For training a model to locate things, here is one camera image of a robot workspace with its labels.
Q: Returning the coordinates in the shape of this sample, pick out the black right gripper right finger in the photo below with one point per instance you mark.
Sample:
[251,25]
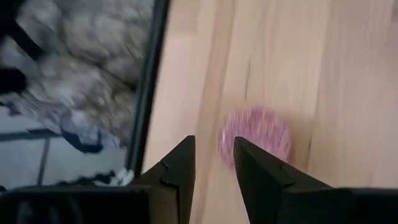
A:
[258,174]

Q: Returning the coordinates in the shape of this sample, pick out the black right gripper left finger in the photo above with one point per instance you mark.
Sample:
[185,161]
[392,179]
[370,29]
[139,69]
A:
[182,168]

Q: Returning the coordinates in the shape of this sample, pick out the pink patterned candle tin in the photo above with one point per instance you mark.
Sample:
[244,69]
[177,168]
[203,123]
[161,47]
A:
[264,127]

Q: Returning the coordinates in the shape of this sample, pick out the black aluminium table frame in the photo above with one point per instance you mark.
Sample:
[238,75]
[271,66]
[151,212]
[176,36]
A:
[149,77]

